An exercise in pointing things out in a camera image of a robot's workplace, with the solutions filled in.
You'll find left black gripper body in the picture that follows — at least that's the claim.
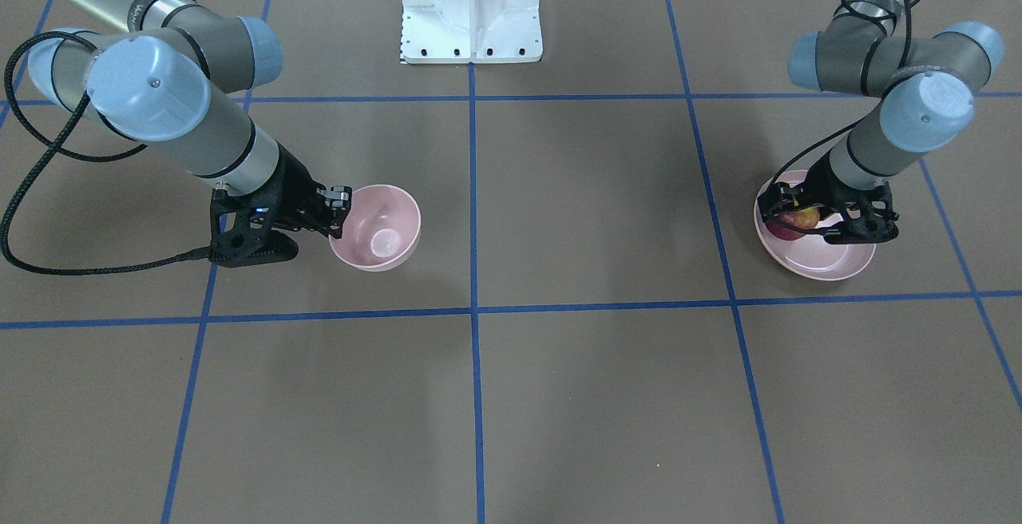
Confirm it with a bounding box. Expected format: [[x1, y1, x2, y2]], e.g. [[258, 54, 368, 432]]
[[798, 159, 871, 213]]

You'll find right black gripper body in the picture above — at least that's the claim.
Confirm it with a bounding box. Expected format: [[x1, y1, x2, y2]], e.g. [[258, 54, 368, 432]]
[[211, 142, 330, 236]]

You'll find red apple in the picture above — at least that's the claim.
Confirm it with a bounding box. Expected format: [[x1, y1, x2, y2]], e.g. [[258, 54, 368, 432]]
[[764, 207, 821, 241]]

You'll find pink bowl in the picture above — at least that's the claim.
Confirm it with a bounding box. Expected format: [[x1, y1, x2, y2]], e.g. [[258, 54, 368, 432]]
[[328, 185, 422, 272]]

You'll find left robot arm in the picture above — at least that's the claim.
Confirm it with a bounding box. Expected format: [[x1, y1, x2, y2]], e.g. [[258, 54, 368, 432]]
[[756, 0, 1006, 246]]

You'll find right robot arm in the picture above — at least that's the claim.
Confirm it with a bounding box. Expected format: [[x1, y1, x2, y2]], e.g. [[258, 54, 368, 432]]
[[28, 0, 351, 239]]

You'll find pink plate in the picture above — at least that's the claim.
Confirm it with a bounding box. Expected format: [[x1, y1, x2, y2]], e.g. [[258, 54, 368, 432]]
[[753, 203, 877, 281]]

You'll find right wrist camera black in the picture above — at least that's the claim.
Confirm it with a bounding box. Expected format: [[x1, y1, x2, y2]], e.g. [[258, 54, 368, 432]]
[[208, 210, 299, 268]]

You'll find white camera mast base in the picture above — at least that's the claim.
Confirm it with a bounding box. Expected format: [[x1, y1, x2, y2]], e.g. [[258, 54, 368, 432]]
[[399, 0, 544, 65]]

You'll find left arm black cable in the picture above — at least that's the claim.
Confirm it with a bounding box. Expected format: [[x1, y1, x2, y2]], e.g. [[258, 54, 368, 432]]
[[771, 0, 937, 189]]

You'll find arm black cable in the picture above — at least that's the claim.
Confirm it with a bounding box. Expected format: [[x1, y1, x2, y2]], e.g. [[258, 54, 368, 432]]
[[0, 30, 215, 277], [771, 0, 937, 189]]

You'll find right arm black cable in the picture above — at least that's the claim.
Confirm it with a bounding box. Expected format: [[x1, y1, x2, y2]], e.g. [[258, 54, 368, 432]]
[[0, 30, 215, 277]]

